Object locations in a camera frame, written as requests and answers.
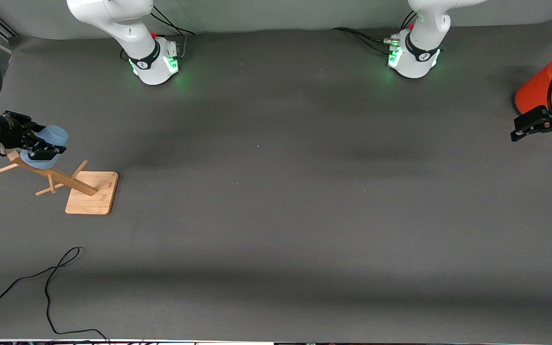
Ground light blue cup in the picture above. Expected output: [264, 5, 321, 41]
[20, 126, 69, 170]

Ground wooden cup rack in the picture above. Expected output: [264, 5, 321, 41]
[0, 151, 119, 215]

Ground orange cylinder container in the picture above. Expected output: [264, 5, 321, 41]
[515, 48, 552, 115]

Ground grey table cover cloth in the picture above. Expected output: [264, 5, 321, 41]
[0, 17, 552, 342]

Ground aluminium frame rail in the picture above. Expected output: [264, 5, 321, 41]
[0, 17, 20, 39]

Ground black cable on table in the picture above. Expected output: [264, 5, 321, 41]
[0, 247, 111, 345]

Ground black right base cables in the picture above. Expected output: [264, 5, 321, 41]
[150, 5, 196, 60]

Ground black base cables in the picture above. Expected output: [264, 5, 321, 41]
[150, 5, 196, 60]
[331, 26, 399, 56]

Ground black left base cables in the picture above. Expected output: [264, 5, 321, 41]
[331, 26, 399, 56]

